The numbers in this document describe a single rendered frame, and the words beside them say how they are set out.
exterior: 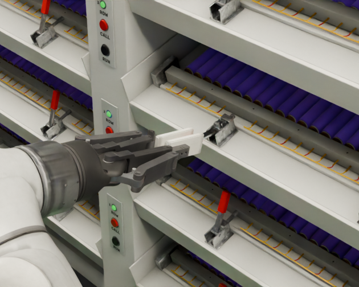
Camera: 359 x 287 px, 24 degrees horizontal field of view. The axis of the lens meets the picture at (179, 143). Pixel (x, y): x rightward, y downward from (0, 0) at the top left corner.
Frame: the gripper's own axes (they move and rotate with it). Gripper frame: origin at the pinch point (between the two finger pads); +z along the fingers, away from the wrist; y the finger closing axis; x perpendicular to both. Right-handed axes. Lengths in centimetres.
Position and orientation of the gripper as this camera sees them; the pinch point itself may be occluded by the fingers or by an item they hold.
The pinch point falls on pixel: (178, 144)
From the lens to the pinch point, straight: 114.6
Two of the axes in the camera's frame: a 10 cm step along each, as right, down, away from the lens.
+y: 6.9, 4.0, -6.0
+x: 1.6, -9.0, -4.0
